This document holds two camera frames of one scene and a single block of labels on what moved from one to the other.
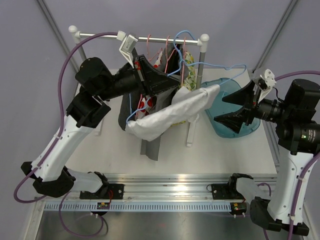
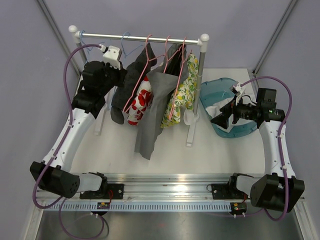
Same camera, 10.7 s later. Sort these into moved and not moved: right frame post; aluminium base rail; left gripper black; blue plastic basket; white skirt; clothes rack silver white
Moved: white skirt; left gripper black
Not moved: aluminium base rail; right frame post; clothes rack silver white; blue plastic basket
